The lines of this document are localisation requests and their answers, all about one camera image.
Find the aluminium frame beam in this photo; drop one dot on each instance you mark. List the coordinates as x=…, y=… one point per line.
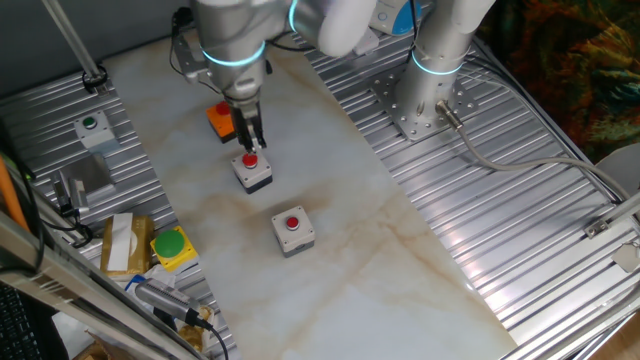
x=75, y=295
x=575, y=330

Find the black keyboard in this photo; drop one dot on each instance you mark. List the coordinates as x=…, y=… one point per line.
x=17, y=325

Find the yellow box green mushroom button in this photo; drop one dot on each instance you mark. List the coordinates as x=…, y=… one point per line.
x=170, y=242

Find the blue white plastic device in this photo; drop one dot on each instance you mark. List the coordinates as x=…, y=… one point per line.
x=400, y=20

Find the grey box small green button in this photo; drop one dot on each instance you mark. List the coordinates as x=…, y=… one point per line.
x=97, y=135

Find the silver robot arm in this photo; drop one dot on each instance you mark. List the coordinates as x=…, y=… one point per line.
x=235, y=30

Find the silver camera mount bracket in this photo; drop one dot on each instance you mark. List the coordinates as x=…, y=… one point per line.
x=182, y=50

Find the silver handheld scanner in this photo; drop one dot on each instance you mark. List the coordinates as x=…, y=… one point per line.
x=165, y=300

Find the silver metal scale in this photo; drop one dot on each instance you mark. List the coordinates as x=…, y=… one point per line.
x=90, y=175

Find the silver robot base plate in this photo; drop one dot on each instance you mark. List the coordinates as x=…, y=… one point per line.
x=405, y=120

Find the aluminium bar with bracket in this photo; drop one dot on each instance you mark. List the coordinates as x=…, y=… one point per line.
x=600, y=227

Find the orange box red mushroom button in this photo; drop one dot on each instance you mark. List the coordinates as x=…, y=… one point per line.
x=220, y=125

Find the white round object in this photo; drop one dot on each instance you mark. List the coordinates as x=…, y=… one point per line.
x=622, y=170

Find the grey box red mushroom button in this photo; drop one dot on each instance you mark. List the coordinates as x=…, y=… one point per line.
x=252, y=172

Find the orange rod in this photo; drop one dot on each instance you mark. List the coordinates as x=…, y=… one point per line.
x=10, y=195

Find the colourful patterned cloth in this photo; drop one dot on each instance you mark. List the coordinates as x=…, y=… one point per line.
x=575, y=60

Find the small silver tag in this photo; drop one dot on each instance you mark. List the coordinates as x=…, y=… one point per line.
x=627, y=257

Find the white tissue paper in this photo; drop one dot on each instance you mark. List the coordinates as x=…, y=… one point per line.
x=160, y=274

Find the crumpled yellow white wrapper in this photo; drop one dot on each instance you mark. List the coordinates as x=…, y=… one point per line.
x=192, y=335

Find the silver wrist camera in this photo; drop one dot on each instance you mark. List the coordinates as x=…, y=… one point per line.
x=196, y=75

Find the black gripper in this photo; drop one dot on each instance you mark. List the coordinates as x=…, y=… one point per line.
x=245, y=107

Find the brown tissue pack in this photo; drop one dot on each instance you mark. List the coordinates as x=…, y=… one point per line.
x=142, y=240

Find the grey box small red button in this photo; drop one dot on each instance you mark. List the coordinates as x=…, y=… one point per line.
x=295, y=235

